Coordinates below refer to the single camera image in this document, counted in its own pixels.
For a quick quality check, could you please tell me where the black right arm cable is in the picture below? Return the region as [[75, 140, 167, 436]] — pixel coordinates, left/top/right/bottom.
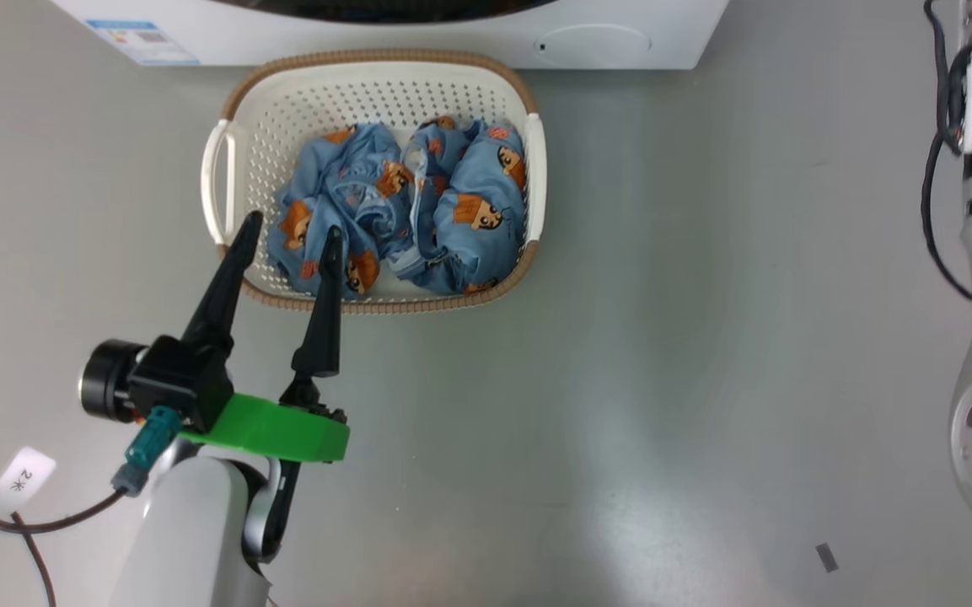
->
[[921, 0, 972, 300]]

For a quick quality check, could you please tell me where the brown left arm cable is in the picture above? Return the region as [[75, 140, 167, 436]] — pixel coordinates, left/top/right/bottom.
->
[[0, 451, 128, 607]]

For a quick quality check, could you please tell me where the white cable tag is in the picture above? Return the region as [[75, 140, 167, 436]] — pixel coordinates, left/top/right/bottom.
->
[[0, 447, 56, 519]]

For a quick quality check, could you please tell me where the round white filter cover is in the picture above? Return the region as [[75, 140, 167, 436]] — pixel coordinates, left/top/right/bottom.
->
[[536, 24, 653, 62]]

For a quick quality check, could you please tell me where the blue bear-print garment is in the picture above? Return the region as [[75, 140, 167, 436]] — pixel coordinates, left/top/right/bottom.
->
[[268, 124, 416, 301], [401, 116, 529, 296]]

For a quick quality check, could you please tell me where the blue energy label sticker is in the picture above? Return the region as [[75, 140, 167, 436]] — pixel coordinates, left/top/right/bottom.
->
[[85, 19, 200, 67]]

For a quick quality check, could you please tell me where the white front-load washing machine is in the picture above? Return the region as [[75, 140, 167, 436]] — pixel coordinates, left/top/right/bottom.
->
[[51, 0, 731, 70]]

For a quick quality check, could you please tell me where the teal left cable connector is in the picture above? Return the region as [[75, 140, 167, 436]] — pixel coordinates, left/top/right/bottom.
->
[[110, 406, 185, 497]]

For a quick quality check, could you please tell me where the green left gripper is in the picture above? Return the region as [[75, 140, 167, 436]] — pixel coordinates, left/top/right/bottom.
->
[[180, 210, 351, 464]]

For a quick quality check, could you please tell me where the cream perforated laundry basket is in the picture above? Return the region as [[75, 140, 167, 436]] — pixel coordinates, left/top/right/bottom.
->
[[201, 49, 548, 315]]

